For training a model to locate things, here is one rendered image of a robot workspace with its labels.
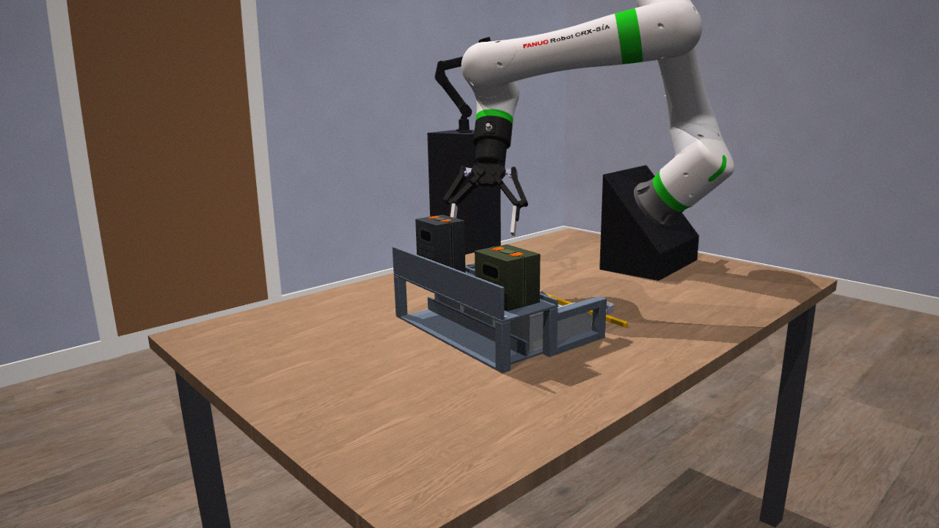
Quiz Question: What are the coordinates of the yellow bar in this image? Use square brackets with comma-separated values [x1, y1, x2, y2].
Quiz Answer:
[547, 294, 628, 327]

